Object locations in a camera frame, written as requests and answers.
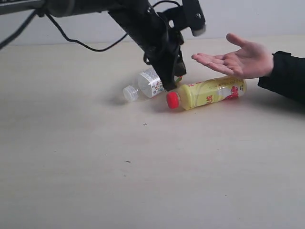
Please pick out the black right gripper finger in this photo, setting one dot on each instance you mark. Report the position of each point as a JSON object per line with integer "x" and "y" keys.
{"x": 179, "y": 67}

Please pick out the square clear bottle floral label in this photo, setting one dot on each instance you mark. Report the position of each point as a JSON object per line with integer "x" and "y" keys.
{"x": 147, "y": 84}

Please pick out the person's open bare hand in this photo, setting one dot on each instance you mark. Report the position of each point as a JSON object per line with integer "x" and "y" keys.
{"x": 251, "y": 61}

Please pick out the yellow juice bottle red cap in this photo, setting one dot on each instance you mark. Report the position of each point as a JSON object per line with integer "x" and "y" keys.
{"x": 189, "y": 96}

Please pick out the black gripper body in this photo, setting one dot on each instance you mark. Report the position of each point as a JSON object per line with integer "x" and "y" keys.
{"x": 151, "y": 33}

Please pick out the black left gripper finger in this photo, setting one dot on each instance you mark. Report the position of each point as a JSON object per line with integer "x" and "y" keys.
{"x": 163, "y": 63}

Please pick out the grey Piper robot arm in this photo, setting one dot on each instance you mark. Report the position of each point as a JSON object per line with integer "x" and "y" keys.
{"x": 65, "y": 8}

